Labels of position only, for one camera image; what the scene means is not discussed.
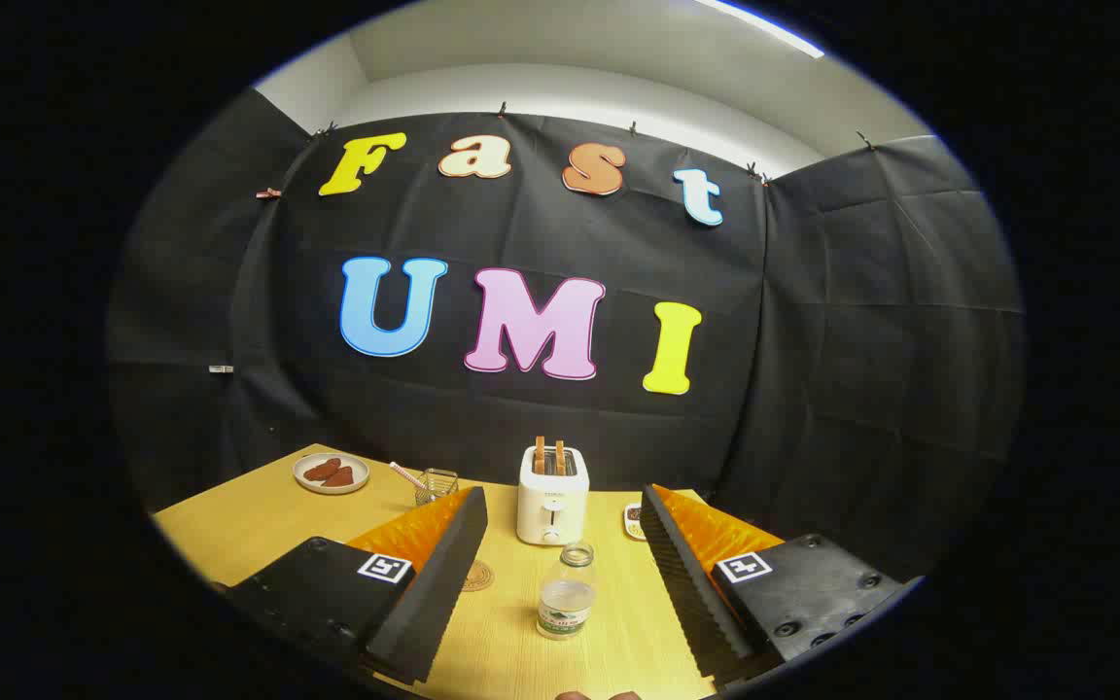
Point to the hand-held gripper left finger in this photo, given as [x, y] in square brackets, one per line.
[438, 593]

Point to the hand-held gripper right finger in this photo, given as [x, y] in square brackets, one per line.
[682, 593]

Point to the round cork coaster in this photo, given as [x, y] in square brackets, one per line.
[479, 576]

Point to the clear plastic juice bottle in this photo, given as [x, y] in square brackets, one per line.
[566, 598]

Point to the white divided dish with beans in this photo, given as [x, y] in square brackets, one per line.
[633, 521]

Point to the wooden table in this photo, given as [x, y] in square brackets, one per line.
[511, 642]

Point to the red striped straw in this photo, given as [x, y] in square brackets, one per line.
[406, 475]

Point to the white toaster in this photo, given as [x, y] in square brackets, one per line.
[550, 506]

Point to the brown food piece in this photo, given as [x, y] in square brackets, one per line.
[340, 477]
[321, 470]

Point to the round white plate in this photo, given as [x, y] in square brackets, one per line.
[312, 486]

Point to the toast slice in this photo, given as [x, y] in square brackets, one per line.
[560, 458]
[540, 455]

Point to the black backdrop cloth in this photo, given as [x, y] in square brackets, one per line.
[813, 340]

